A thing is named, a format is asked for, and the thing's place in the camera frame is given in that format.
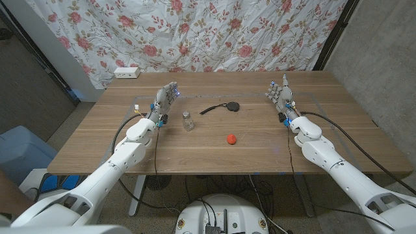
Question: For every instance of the white robot torso base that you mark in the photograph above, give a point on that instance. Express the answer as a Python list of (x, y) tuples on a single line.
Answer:
[(227, 208)]

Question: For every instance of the white floor platform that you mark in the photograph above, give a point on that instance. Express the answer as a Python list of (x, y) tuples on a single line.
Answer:
[(29, 178)]

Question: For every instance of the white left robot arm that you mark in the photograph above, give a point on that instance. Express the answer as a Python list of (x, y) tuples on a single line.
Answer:
[(107, 169)]

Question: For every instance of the clear glass salt shaker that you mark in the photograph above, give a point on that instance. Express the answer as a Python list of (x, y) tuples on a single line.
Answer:
[(188, 123)]

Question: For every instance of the grey tape outline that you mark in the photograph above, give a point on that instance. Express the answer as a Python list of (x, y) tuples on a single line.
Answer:
[(227, 95)]

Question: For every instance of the blue and black pad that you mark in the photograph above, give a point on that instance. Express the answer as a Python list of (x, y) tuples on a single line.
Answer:
[(58, 182)]

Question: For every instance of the small red ball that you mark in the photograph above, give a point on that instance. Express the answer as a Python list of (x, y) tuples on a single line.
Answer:
[(231, 139)]

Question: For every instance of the white table leg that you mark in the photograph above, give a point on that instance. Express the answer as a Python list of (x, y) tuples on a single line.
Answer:
[(136, 198)]

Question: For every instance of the blue plastic bin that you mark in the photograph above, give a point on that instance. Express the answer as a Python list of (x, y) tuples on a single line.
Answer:
[(19, 149)]

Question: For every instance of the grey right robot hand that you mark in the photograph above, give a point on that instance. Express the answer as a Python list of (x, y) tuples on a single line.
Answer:
[(282, 97)]

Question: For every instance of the white power strip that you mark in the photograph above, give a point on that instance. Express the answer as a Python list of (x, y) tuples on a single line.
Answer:
[(126, 72)]

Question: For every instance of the floral print curtain backdrop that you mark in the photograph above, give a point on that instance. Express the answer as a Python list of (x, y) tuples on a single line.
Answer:
[(195, 32)]

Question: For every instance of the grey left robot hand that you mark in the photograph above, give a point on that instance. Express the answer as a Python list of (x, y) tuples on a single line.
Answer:
[(164, 99)]

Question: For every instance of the person's bare leg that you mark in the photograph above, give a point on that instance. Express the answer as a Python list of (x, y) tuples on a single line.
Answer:
[(13, 198)]

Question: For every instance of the black backdrop stand pole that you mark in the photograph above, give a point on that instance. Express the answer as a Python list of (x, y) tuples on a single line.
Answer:
[(334, 35)]

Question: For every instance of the black wall frame strip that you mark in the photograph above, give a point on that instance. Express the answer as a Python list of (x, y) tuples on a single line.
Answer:
[(52, 70)]

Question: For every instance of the grey table leg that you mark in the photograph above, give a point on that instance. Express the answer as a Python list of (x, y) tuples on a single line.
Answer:
[(305, 198)]

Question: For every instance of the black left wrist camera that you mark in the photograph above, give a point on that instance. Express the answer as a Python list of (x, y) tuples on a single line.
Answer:
[(164, 119)]

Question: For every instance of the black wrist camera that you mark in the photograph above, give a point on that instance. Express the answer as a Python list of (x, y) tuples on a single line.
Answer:
[(282, 117), (164, 119)]

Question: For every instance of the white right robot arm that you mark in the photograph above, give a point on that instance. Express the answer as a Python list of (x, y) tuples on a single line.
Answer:
[(341, 172)]

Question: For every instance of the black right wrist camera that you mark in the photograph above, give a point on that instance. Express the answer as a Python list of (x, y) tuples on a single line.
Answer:
[(282, 117)]

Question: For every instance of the black round floor fan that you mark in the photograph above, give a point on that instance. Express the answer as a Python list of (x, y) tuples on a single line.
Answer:
[(158, 182)]

